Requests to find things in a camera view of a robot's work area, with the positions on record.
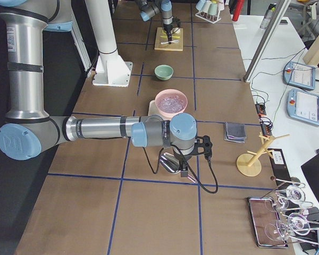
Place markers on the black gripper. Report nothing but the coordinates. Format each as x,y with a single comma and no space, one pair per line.
168,28
180,159

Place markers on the white plastic spoon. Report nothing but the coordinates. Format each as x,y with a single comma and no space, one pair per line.
164,42

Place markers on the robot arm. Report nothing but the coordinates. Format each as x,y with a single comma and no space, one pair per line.
164,7
30,130

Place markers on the metal ice scoop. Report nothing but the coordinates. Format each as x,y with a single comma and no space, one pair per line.
171,164

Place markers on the green ceramic bowl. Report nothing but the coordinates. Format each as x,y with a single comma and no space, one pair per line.
163,72

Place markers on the pile of ice cubes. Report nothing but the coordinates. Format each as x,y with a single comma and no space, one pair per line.
171,104

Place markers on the pink bowl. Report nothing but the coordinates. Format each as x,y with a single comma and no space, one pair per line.
170,93

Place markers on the white steamed bun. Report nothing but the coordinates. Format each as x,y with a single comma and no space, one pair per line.
178,30

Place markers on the yellow plastic knife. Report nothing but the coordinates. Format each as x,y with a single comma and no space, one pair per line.
175,37

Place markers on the bamboo cutting board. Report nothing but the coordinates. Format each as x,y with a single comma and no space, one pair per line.
171,47

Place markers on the cup rack with cups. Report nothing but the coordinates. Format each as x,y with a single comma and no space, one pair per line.
209,10

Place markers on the cream plastic tray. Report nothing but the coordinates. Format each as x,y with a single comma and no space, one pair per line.
152,108

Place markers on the grey folded cloth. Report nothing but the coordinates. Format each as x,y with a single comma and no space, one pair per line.
234,132

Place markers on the wooden mug tree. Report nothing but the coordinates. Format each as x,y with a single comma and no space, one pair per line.
248,163

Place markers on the red cylinder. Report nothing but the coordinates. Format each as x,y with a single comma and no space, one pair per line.
237,10

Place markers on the drink bottle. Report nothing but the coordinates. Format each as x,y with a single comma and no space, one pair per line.
268,15

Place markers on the metal tray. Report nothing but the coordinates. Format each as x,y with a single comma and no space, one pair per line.
261,215

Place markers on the wine glass rack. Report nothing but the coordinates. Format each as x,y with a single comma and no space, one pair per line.
289,201

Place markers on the lower teach pendant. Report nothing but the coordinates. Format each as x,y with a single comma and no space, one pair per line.
303,106

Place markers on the teach pendant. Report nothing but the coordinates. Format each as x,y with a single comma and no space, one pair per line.
303,106
299,75

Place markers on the upper teach pendant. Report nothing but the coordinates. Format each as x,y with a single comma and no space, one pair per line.
299,75

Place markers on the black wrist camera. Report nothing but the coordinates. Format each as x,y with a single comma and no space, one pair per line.
203,146

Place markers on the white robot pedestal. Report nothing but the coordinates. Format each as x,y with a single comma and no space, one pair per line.
111,69

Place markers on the aluminium frame post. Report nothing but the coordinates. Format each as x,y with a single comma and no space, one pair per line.
280,10

